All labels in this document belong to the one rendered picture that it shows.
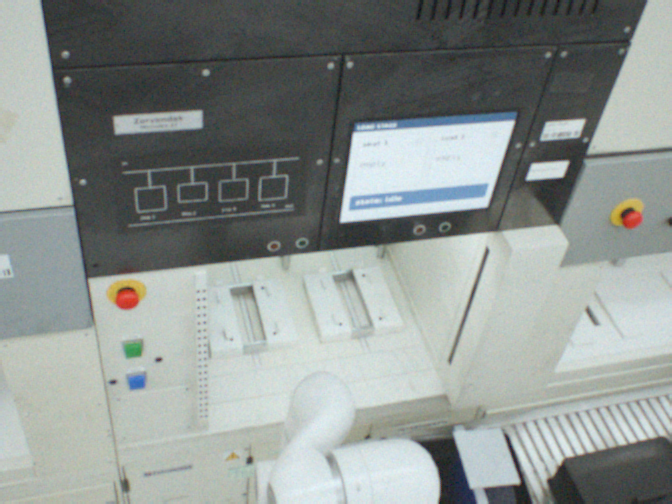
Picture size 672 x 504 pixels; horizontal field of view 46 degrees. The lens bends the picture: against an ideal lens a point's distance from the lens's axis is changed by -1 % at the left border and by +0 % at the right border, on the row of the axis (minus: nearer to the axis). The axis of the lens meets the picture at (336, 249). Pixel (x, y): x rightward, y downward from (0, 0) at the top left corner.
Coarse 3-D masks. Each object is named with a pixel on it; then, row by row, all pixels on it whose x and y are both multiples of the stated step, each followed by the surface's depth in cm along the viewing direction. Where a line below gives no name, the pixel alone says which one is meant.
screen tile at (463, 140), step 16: (496, 128) 131; (448, 144) 131; (464, 144) 132; (480, 144) 133; (496, 144) 134; (432, 160) 133; (480, 160) 136; (496, 160) 137; (432, 176) 136; (448, 176) 137; (464, 176) 138; (480, 176) 139
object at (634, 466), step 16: (608, 448) 183; (624, 448) 183; (640, 448) 184; (656, 448) 184; (560, 464) 181; (576, 464) 179; (592, 464) 179; (608, 464) 180; (624, 464) 180; (640, 464) 181; (656, 464) 181; (560, 480) 181; (576, 480) 176; (592, 480) 176; (608, 480) 177; (624, 480) 177; (640, 480) 178; (656, 480) 178; (560, 496) 182; (576, 496) 175; (592, 496) 174; (608, 496) 174; (624, 496) 174; (640, 496) 171; (656, 496) 172
